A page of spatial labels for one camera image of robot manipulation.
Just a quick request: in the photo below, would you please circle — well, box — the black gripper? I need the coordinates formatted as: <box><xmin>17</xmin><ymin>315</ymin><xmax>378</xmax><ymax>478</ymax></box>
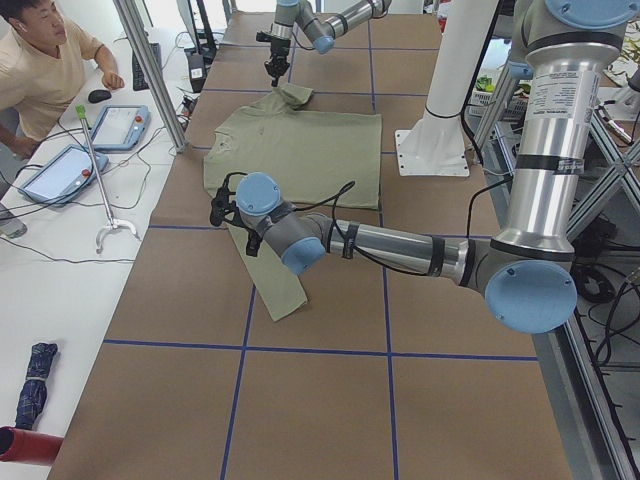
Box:
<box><xmin>245</xmin><ymin>228</ymin><xmax>262</xmax><ymax>256</ymax></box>
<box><xmin>265</xmin><ymin>37</ymin><xmax>291</xmax><ymax>88</ymax></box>

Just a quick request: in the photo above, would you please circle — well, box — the olive green long-sleeve shirt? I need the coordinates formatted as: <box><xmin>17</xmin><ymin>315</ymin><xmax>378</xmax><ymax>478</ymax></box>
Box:
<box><xmin>201</xmin><ymin>84</ymin><xmax>384</xmax><ymax>323</ymax></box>

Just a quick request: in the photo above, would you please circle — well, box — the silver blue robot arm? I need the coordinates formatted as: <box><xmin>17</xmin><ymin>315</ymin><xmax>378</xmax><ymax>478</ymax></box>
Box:
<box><xmin>232</xmin><ymin>1</ymin><xmax>639</xmax><ymax>334</ymax></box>
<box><xmin>256</xmin><ymin>0</ymin><xmax>392</xmax><ymax>87</ymax></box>

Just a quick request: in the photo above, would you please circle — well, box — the black keyboard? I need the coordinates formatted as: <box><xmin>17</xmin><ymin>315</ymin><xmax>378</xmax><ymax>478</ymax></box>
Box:
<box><xmin>131</xmin><ymin>41</ymin><xmax>163</xmax><ymax>92</ymax></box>

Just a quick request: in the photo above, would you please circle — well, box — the far blue teach pendant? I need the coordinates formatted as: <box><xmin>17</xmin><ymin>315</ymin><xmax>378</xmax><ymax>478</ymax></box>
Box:
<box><xmin>90</xmin><ymin>105</ymin><xmax>150</xmax><ymax>152</ymax></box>

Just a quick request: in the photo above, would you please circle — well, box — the blue teach pendant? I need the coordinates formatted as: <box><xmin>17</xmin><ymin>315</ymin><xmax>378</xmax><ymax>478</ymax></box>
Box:
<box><xmin>18</xmin><ymin>145</ymin><xmax>96</xmax><ymax>206</ymax></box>
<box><xmin>90</xmin><ymin>105</ymin><xmax>150</xmax><ymax>152</ymax></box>

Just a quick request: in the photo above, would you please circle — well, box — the black computer mouse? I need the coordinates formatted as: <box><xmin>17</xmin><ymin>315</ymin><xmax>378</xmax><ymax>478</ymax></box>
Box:
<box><xmin>87</xmin><ymin>89</ymin><xmax>112</xmax><ymax>104</ymax></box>

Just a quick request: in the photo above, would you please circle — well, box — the metal reacher grabber stick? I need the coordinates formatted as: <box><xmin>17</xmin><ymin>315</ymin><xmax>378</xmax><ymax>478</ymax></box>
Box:
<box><xmin>75</xmin><ymin>105</ymin><xmax>141</xmax><ymax>254</ymax></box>

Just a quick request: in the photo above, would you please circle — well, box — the near blue teach pendant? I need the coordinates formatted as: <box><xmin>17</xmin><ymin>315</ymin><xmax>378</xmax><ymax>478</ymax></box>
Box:
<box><xmin>18</xmin><ymin>145</ymin><xmax>96</xmax><ymax>206</ymax></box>

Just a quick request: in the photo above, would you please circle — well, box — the person in beige shirt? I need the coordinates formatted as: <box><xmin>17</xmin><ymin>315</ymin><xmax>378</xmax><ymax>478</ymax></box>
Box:
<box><xmin>1</xmin><ymin>1</ymin><xmax>125</xmax><ymax>159</ymax></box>

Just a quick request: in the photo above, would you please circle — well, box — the folded dark blue umbrella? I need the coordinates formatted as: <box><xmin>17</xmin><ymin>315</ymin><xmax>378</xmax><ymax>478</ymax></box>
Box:
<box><xmin>15</xmin><ymin>342</ymin><xmax>58</xmax><ymax>430</ymax></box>

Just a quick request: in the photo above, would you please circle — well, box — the red cylinder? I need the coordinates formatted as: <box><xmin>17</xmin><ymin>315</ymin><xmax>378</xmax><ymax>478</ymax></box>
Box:
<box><xmin>1</xmin><ymin>426</ymin><xmax>64</xmax><ymax>466</ymax></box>

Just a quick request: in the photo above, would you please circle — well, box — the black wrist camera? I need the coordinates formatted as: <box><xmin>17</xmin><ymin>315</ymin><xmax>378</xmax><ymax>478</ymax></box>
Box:
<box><xmin>256</xmin><ymin>31</ymin><xmax>274</xmax><ymax>44</ymax></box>
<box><xmin>209</xmin><ymin>171</ymin><xmax>246</xmax><ymax>229</ymax></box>

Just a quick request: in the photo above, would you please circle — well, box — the aluminium frame post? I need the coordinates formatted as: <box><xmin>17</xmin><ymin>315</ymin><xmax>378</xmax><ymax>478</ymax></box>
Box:
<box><xmin>113</xmin><ymin>0</ymin><xmax>187</xmax><ymax>153</ymax></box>

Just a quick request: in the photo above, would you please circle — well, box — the white central pedestal column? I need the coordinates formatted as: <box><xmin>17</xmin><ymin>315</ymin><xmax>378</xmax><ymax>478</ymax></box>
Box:
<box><xmin>395</xmin><ymin>0</ymin><xmax>499</xmax><ymax>177</ymax></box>

